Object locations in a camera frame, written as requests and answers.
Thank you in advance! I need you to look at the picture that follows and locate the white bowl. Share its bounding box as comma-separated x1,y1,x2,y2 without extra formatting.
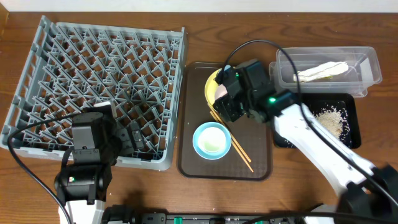
215,85,228,100

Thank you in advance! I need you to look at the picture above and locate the light blue bowl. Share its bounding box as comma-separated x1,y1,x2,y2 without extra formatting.
192,122,232,161

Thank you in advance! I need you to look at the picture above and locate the rice food waste pile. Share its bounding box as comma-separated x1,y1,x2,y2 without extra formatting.
315,106,350,140

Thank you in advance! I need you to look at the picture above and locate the white cup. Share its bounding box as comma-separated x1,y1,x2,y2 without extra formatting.
198,127,226,154

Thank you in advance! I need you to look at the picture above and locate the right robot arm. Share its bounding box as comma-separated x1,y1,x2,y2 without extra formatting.
212,60,397,223

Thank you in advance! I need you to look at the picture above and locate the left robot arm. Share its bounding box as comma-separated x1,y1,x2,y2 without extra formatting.
54,112,139,224

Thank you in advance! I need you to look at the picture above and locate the upper wooden chopstick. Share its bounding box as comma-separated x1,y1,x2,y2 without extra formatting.
208,105,252,162

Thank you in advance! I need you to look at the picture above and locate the wooden chopstick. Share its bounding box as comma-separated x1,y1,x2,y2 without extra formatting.
208,105,252,162
210,111,254,173

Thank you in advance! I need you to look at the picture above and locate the yellow plate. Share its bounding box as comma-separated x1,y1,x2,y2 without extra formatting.
205,68,221,109

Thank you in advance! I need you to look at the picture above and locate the lower wooden chopstick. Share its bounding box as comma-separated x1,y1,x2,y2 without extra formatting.
210,111,254,173

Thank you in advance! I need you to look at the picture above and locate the brown serving tray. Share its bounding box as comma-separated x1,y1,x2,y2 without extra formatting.
177,62,272,181

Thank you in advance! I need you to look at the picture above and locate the grey plastic dish rack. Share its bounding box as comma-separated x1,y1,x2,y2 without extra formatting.
1,17,187,170

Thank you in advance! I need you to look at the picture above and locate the black tray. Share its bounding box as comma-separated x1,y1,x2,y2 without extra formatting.
272,92,362,149

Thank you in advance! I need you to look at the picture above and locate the clear plastic bin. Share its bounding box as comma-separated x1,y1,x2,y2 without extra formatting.
269,46,382,98

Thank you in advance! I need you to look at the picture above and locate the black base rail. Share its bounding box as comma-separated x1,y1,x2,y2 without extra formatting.
98,205,307,224

